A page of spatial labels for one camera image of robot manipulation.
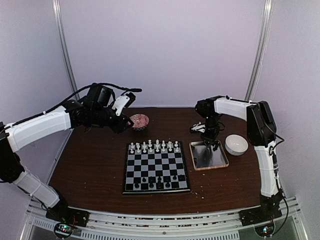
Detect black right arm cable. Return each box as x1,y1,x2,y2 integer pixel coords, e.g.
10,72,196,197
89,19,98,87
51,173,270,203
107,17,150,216
264,119,288,233

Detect red patterned bowl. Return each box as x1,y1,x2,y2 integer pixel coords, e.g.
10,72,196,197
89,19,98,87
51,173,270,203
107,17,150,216
130,113,150,131

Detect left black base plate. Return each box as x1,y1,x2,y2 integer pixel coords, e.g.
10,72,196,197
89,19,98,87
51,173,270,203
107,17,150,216
45,208,90,239

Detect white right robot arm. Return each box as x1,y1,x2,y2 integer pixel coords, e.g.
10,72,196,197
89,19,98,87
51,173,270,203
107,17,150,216
194,95,284,221

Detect right aluminium corner post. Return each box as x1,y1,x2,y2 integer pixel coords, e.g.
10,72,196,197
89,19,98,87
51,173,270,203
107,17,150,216
244,0,274,101

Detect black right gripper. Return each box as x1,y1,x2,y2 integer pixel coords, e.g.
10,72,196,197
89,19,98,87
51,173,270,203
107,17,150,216
201,112,221,144

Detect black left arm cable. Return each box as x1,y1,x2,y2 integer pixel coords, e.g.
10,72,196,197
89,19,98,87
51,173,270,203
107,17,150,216
0,82,143,133

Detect left aluminium corner post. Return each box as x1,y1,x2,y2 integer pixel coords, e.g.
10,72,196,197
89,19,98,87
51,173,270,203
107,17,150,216
52,0,78,92

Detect black and white chessboard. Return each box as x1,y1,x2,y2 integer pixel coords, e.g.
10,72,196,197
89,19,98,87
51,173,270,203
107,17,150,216
122,139,191,195

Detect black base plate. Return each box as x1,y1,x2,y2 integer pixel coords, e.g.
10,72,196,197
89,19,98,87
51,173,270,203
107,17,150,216
238,207,282,238
45,208,90,239

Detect white ceramic bowl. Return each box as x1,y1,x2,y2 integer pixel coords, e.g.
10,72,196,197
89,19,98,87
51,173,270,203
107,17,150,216
225,134,249,156

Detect aluminium front rail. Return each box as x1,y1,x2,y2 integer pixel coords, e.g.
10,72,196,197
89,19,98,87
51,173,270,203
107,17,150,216
17,197,310,240

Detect wooden rimmed metal tray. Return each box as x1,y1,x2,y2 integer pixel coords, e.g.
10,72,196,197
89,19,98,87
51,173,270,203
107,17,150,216
189,140,229,171

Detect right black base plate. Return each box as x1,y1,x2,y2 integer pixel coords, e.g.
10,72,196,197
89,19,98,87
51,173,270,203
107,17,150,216
238,207,282,238

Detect aluminium corner post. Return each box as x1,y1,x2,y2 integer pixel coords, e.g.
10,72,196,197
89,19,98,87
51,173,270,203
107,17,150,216
244,0,274,101
52,0,78,92

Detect black chess king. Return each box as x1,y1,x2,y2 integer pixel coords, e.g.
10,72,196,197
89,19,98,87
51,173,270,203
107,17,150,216
156,181,163,189

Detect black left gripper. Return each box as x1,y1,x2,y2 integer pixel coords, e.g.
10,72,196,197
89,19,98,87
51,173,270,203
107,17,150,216
91,104,134,134

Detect black chess bishop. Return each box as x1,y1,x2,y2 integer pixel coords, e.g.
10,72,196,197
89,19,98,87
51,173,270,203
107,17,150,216
165,181,171,188

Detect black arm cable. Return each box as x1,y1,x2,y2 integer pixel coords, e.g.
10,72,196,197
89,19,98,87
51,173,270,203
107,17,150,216
264,119,288,233
0,82,143,133

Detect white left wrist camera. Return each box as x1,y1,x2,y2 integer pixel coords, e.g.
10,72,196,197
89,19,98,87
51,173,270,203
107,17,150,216
111,92,136,117

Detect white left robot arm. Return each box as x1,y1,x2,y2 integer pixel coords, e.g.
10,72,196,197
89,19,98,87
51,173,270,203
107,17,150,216
0,83,140,222

